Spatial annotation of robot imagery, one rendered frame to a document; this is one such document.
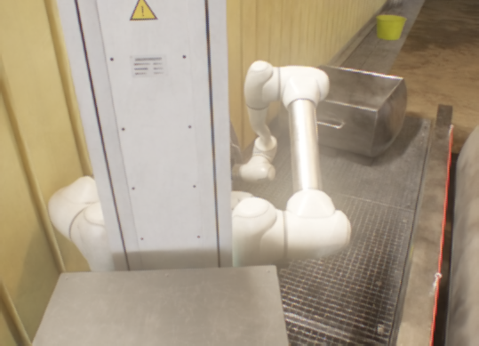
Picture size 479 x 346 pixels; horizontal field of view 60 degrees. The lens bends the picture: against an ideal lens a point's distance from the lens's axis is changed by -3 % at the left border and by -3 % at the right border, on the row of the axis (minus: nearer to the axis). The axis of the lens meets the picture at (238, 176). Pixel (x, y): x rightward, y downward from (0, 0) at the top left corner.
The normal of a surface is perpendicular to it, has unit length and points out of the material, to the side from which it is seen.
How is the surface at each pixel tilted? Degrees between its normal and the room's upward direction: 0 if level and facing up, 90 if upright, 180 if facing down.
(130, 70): 90
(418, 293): 2
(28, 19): 90
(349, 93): 90
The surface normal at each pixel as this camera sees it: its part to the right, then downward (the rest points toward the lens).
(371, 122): -0.52, 0.46
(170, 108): 0.04, 0.53
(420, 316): -0.01, -0.85
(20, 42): 0.91, 0.22
